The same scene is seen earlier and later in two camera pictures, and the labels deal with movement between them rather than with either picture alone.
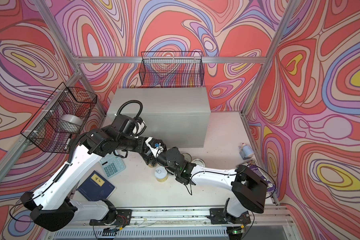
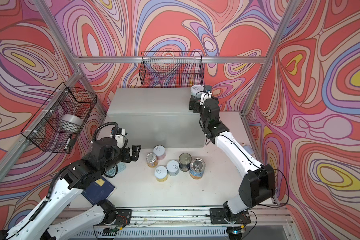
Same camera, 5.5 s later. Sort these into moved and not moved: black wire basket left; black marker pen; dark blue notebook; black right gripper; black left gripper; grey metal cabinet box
Moved: black right gripper; black left gripper
Not moved: black marker pen; black wire basket left; dark blue notebook; grey metal cabinet box
